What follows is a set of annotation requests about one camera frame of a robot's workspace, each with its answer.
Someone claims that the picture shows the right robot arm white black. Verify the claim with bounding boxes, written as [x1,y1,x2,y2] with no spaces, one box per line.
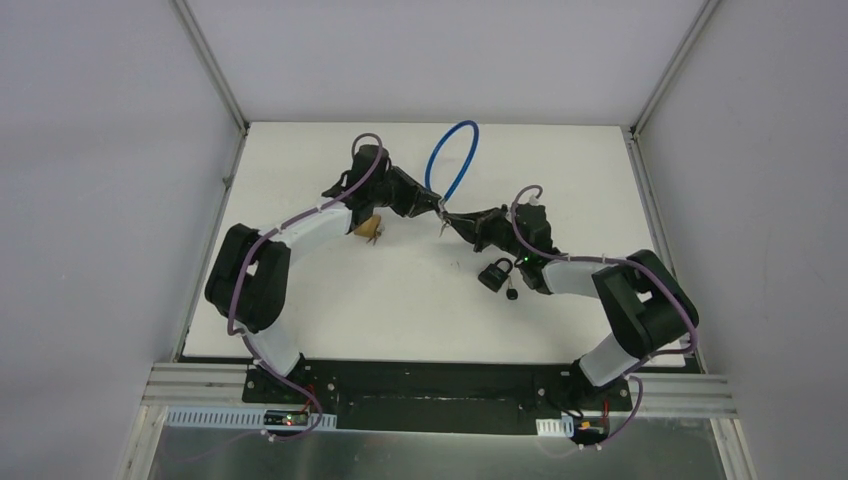
[442,203,699,391]

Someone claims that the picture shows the small black padlock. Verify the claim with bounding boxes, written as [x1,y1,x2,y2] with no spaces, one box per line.
[477,257,514,293]

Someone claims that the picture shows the small silver key bunch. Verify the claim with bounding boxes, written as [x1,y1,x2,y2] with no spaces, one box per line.
[366,226,384,246]

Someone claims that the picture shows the cable lock silver keys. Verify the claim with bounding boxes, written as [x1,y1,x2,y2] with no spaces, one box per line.
[438,218,451,238]

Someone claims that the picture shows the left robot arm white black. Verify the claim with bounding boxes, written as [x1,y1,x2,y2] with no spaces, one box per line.
[204,144,443,376]

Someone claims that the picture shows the black headed key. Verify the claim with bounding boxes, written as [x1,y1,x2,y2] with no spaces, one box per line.
[506,280,519,301]

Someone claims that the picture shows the brass padlock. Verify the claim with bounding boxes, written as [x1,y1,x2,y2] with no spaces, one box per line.
[353,214,384,241]

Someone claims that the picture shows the blue cable lock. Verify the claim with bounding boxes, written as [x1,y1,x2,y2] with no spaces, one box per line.
[424,119,481,209]

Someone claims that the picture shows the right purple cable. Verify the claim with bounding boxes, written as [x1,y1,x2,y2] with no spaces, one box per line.
[508,184,701,452]

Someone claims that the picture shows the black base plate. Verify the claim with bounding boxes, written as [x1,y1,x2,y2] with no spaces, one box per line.
[242,359,633,435]

